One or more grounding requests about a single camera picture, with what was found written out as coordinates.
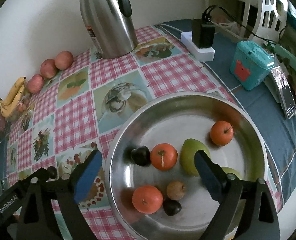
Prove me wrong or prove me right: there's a stainless steel basin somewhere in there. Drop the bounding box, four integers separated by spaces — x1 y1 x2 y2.
105 92 268 240

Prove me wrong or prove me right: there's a white power strip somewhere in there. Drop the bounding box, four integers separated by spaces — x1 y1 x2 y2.
181 31 215 62

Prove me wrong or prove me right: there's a red apple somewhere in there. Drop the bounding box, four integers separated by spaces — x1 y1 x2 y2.
40 59 58 79
27 74 44 93
55 51 74 70

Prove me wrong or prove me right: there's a stainless steel thermos jug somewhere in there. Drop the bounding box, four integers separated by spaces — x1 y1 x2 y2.
76 0 139 60

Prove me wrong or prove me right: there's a green mango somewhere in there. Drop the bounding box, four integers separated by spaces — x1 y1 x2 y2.
220 166 243 180
180 138 211 177

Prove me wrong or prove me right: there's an orange tangerine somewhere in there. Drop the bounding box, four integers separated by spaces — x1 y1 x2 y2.
210 120 234 146
150 143 178 171
132 185 164 214

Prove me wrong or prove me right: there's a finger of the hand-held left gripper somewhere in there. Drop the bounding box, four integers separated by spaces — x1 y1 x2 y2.
11 168 49 188

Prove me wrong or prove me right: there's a pink checked printed tablecloth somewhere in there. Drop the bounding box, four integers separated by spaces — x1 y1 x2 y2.
6 25 284 240

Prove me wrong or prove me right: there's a grey phone stand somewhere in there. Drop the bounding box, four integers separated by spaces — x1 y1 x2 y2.
263 76 282 103

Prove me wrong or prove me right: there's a teal plastic holder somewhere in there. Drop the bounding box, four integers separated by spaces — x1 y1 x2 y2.
268 42 296 80

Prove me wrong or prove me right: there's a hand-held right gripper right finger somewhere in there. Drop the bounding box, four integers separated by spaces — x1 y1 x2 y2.
194 150 281 240

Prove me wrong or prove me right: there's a black smartphone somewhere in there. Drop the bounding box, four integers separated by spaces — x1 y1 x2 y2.
271 65 296 119

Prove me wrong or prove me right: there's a black charger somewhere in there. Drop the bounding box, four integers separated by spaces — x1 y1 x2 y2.
192 20 216 49

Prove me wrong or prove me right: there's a white lattice plastic chair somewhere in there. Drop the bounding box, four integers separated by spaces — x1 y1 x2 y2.
240 0 289 43

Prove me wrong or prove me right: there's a glass fruit bowl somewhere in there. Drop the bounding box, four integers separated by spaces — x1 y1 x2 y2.
6 90 37 123

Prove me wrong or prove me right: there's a teal plastic box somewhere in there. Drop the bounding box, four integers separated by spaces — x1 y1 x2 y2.
229 41 275 91

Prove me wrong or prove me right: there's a black cable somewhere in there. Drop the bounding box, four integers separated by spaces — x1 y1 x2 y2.
203 5 281 45

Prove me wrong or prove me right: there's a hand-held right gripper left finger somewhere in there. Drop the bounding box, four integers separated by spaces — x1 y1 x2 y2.
16 149 103 240

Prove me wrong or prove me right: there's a brown kiwi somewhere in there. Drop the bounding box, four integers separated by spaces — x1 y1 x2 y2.
166 181 187 201

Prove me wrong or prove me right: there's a yellow banana bunch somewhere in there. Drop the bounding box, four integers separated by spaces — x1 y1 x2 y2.
0 77 27 118

